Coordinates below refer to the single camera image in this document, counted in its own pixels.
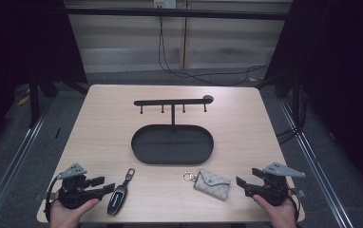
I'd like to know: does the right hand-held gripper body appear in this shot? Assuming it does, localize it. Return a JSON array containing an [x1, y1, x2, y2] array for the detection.
[[244, 161, 306, 207]]

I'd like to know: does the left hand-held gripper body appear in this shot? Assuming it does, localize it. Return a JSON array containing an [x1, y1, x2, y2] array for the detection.
[[55, 162, 106, 210]]

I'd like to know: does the black car key fob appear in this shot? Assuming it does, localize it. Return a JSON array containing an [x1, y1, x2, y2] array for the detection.
[[106, 168, 136, 217]]

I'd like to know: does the beige key pouch with ring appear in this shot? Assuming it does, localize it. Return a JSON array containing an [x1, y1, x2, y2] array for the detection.
[[182, 169, 232, 201]]

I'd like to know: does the black key holder with tray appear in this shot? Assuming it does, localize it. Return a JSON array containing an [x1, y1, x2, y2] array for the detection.
[[130, 94, 216, 165]]

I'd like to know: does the person's left hand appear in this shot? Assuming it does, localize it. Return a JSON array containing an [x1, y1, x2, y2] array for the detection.
[[48, 189, 101, 228]]

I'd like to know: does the person's right hand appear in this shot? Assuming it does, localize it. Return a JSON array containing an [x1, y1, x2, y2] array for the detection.
[[253, 186, 297, 228]]

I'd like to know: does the grey tape strip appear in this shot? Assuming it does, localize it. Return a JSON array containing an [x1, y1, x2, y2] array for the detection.
[[32, 191, 59, 201], [289, 188, 307, 198]]

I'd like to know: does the black metal stand leg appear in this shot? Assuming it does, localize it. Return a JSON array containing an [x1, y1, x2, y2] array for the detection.
[[28, 74, 41, 129]]

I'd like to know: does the yellow floor tape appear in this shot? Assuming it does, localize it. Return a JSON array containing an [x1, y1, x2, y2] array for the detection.
[[16, 94, 31, 107]]

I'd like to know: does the black curtain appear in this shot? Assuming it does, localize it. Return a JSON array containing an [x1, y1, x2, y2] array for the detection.
[[0, 0, 88, 160], [263, 0, 363, 203]]

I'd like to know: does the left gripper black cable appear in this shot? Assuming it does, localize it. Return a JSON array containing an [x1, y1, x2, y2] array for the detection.
[[44, 174, 64, 222]]

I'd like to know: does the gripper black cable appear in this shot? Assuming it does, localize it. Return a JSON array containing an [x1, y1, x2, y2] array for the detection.
[[44, 174, 64, 222], [285, 186, 301, 228]]

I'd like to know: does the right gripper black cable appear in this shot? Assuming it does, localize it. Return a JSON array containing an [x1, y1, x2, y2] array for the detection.
[[285, 186, 301, 228]]

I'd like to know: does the aluminium floor rail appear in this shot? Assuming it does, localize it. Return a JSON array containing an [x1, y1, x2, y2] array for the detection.
[[0, 98, 55, 228], [277, 98, 356, 228]]

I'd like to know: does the bundle of black floor cables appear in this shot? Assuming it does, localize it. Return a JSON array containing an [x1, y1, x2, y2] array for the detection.
[[276, 85, 309, 146]]

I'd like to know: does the black cable hanging from socket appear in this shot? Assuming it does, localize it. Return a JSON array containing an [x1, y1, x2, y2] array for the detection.
[[157, 15, 270, 87]]

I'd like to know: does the black horizontal frame bar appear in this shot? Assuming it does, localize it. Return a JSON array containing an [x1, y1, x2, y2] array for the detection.
[[65, 7, 293, 21]]

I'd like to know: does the white wall socket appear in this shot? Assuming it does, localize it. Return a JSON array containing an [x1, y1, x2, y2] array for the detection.
[[153, 0, 178, 10]]

